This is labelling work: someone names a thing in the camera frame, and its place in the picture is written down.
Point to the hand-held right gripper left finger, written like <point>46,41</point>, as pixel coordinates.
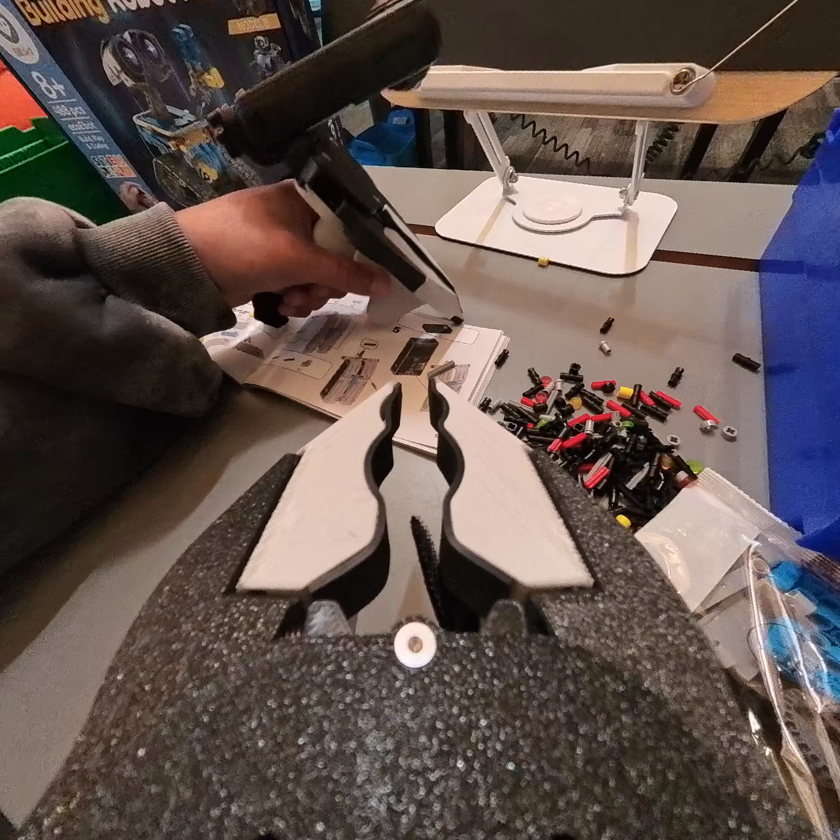
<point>321,518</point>

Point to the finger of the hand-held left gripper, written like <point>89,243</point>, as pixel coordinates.
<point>436,295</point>

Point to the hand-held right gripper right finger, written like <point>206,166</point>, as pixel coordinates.
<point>512,518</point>

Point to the pile of small toy pegs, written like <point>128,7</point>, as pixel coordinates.
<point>604,446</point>

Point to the white instruction booklet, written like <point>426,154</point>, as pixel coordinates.
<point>308,367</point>

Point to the clear bag of grey parts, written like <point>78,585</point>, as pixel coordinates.
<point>695,544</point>

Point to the blue plastic bin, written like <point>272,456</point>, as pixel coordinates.
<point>800,328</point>

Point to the person's left forearm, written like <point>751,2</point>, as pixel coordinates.
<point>98,315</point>

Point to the grey desk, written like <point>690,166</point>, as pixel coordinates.
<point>623,295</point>

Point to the person's left hand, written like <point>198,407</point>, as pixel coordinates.
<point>262,243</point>

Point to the dark blue toy box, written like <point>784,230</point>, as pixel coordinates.
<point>131,98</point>

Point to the black partition panel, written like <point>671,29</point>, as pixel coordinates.
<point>590,26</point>

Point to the green plastic bin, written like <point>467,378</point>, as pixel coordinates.
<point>46,177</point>

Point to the orange plastic bin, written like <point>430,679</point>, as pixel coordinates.
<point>16,98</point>

